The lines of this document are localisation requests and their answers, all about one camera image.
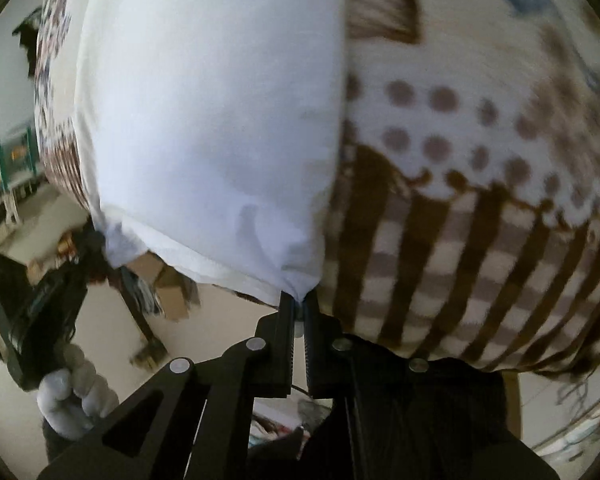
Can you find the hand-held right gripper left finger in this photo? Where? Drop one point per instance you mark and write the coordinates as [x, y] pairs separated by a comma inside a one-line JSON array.
[[286, 320]]

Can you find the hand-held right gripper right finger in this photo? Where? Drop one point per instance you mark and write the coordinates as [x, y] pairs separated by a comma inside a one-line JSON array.
[[311, 330]]

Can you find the white garment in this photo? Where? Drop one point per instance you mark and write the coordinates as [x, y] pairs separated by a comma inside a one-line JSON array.
[[205, 110]]

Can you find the person's left forearm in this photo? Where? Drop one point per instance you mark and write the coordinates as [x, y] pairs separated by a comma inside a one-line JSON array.
[[57, 447]]

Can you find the person's left hand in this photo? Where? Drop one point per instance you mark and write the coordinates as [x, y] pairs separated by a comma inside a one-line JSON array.
[[75, 400]]

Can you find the dark wooden furniture leg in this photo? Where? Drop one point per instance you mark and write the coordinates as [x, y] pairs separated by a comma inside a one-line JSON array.
[[140, 322]]

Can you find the brown cardboard box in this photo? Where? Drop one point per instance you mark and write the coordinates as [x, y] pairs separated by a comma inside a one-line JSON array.
[[166, 287]]

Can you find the green shelf rack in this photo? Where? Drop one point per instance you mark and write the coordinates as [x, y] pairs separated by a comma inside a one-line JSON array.
[[12, 160]]

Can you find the brown patterned printed blanket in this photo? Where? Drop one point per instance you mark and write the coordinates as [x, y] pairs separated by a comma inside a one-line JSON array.
[[455, 260]]

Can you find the dark cloth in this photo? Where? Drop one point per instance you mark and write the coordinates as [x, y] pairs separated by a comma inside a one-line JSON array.
[[475, 385]]

